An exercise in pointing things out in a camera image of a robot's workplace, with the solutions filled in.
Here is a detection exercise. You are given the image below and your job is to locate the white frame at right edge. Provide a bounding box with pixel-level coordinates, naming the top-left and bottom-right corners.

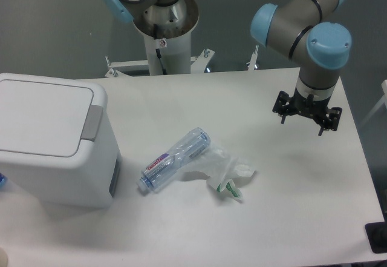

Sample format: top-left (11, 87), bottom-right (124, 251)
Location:
top-left (360, 80), bottom-right (387, 128)

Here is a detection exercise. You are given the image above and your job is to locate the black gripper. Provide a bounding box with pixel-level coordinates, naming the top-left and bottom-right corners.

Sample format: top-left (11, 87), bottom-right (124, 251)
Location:
top-left (272, 90), bottom-right (342, 136)

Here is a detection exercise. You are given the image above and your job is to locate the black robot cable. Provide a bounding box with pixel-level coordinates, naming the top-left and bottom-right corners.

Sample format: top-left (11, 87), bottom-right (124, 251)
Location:
top-left (152, 23), bottom-right (167, 75)

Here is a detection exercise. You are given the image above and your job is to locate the white metal base frame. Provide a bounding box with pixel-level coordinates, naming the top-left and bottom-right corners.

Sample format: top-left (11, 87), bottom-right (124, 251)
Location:
top-left (104, 45), bottom-right (261, 78)

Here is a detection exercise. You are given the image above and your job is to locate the crumpled clear plastic bag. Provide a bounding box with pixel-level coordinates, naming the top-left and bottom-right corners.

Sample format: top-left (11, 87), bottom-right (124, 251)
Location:
top-left (182, 144), bottom-right (256, 202)

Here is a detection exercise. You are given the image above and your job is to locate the white trash can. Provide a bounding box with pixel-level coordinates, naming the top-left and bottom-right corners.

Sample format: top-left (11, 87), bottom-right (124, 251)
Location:
top-left (1, 73), bottom-right (121, 208)

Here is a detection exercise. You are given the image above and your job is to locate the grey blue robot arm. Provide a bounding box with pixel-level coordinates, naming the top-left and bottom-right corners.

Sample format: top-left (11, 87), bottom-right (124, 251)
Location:
top-left (103, 0), bottom-right (352, 131)

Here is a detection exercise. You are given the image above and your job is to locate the clear plastic water bottle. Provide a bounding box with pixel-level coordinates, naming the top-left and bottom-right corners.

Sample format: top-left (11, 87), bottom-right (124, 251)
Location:
top-left (137, 127), bottom-right (211, 193)

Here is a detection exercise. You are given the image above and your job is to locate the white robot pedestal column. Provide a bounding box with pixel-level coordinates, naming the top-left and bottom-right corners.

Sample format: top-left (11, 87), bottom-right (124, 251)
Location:
top-left (134, 0), bottom-right (199, 59)

